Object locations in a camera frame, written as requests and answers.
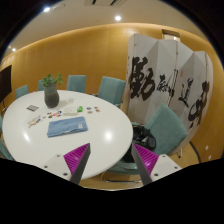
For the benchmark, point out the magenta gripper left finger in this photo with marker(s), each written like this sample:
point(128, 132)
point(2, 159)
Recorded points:
point(71, 165)

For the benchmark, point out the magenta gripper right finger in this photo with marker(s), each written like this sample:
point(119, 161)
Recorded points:
point(151, 166)

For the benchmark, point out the blue folded towel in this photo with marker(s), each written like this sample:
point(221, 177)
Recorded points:
point(67, 126)

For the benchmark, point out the black bag on chair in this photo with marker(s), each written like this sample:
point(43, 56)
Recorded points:
point(143, 137)

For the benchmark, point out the teal chair near right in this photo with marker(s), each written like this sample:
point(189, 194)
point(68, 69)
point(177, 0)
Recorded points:
point(169, 132)

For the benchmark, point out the white round table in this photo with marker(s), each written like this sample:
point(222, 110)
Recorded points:
point(26, 121)

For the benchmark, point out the small green object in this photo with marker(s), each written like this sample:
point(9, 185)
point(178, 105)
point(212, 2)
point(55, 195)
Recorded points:
point(80, 109)

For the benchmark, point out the grey card on table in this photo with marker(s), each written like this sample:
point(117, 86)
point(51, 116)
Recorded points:
point(32, 108)

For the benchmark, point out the grey plant pot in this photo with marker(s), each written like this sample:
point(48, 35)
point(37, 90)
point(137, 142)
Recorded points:
point(51, 96)

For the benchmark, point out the teal chair far middle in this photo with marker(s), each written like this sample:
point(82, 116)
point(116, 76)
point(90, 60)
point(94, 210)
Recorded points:
point(76, 83)

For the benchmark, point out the teal chair far right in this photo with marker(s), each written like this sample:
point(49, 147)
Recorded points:
point(111, 89)

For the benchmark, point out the green plant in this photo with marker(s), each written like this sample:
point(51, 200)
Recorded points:
point(49, 80)

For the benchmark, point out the teal chair far left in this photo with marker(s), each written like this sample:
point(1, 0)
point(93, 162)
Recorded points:
point(21, 91)

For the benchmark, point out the teal chair behind plant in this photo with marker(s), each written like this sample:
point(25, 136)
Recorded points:
point(40, 85)

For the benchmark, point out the white calligraphy folding screen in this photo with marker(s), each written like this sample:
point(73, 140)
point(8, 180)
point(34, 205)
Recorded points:
point(167, 71)

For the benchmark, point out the black wall screen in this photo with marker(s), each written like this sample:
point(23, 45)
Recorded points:
point(5, 82)

